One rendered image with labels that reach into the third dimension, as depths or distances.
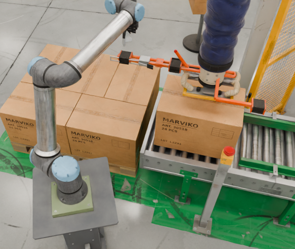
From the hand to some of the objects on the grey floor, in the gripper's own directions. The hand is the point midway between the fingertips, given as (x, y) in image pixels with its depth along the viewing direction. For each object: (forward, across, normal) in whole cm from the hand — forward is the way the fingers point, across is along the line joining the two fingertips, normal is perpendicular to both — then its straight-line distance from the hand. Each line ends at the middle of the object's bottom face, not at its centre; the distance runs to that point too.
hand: (126, 39), depth 224 cm
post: (+136, -48, -78) cm, 163 cm away
